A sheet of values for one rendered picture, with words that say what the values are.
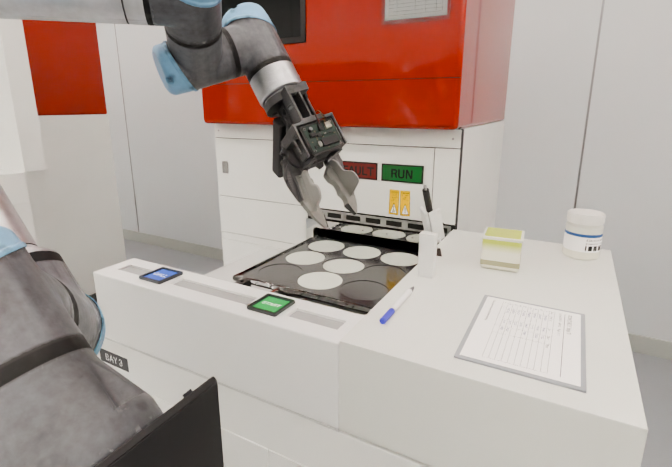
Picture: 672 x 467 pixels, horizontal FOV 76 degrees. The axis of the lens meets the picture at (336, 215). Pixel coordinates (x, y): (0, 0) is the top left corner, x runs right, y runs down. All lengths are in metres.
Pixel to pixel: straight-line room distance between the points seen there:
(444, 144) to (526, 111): 1.49
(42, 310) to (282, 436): 0.46
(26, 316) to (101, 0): 0.36
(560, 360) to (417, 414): 0.19
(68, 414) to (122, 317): 0.58
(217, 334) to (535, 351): 0.48
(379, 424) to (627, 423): 0.29
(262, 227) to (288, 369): 0.83
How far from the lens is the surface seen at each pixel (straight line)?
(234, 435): 0.85
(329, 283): 0.96
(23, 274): 0.45
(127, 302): 0.92
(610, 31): 2.60
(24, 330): 0.42
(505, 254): 0.89
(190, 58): 0.66
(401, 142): 1.17
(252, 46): 0.71
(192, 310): 0.78
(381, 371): 0.61
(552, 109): 2.58
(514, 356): 0.62
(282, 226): 1.40
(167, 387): 0.93
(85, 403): 0.39
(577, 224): 1.03
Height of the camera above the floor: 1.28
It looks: 14 degrees down
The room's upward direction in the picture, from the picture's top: straight up
